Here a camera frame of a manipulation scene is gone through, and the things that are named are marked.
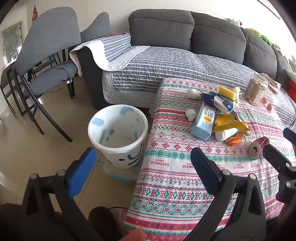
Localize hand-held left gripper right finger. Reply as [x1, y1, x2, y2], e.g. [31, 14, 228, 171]
[185, 147, 273, 241]

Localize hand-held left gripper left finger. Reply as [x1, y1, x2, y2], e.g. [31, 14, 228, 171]
[20, 147, 100, 241]

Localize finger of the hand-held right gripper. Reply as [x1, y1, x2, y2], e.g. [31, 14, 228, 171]
[262, 144, 296, 204]
[283, 127, 296, 149]

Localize white plastic bin blue patches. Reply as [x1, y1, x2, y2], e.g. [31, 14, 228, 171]
[88, 104, 149, 169]

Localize yellow snack packet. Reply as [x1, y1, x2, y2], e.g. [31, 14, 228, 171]
[212, 114, 250, 136]

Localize crushed red can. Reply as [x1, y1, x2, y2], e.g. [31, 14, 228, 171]
[248, 137, 270, 160]

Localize patterned red green tablecloth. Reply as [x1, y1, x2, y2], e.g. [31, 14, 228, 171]
[124, 77, 294, 237]

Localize orange wrapper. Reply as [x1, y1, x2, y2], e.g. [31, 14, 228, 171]
[225, 131, 244, 146]

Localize light blue milk carton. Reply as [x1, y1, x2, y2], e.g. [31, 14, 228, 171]
[191, 102, 216, 141]

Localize red cushion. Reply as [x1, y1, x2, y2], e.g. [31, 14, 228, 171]
[285, 79, 296, 98]

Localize person's dark trouser leg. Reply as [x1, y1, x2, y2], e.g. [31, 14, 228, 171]
[0, 203, 121, 241]

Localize beige paper packet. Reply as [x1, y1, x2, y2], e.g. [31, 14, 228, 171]
[260, 72, 282, 94]

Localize dark blue cardboard box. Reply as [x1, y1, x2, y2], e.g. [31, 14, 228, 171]
[201, 91, 235, 113]

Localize yellow sponge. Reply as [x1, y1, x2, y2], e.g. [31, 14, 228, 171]
[218, 86, 240, 101]

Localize green plush toy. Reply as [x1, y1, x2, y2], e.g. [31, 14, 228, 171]
[245, 28, 273, 45]

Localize grey striped quilt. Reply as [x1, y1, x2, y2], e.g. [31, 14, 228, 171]
[69, 34, 296, 124]

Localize white plush toy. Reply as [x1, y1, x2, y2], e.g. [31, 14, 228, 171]
[225, 17, 245, 28]

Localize grey upholstered chair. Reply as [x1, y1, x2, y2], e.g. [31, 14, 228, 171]
[80, 12, 111, 43]
[11, 7, 81, 142]

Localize grey sofa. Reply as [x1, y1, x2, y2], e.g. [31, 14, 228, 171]
[76, 9, 294, 109]

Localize white framed window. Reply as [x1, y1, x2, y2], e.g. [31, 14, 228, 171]
[1, 22, 23, 64]

